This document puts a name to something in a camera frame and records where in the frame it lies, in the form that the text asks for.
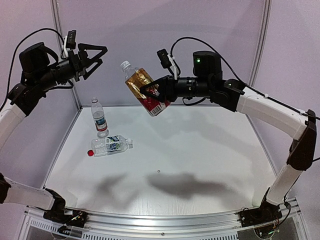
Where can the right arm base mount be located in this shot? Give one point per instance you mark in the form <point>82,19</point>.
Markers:
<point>265,213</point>

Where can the red bottle cap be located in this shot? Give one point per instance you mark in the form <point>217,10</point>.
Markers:
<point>90,153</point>

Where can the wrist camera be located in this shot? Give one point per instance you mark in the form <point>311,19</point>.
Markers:
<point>69,43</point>
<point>168,62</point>

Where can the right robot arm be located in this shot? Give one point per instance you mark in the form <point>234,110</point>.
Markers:
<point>237,96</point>

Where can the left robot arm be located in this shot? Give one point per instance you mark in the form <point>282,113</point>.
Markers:
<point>41,72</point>

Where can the clear white bottle cap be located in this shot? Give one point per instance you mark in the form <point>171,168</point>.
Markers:
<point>125,64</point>

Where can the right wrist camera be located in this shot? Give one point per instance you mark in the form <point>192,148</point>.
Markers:
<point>168,62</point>

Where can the clear bottle red white label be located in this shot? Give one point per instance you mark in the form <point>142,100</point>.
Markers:
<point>99,118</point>

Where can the right aluminium corner post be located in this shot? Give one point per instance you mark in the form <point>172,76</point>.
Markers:
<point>265,19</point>

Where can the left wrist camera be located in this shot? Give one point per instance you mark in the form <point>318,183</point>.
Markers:
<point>69,43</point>

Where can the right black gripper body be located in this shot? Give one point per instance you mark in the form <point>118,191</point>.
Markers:
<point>168,88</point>

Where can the clear bottle blue label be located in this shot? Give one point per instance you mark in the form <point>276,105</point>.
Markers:
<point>111,145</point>

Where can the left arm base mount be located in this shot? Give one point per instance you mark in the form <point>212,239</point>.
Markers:
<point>62,215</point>

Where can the aluminium front rail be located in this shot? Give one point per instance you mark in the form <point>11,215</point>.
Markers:
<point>229,225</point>

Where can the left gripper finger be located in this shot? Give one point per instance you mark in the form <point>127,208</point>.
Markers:
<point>90,54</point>
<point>89,65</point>

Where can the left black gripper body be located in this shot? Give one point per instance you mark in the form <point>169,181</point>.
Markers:
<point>80,64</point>

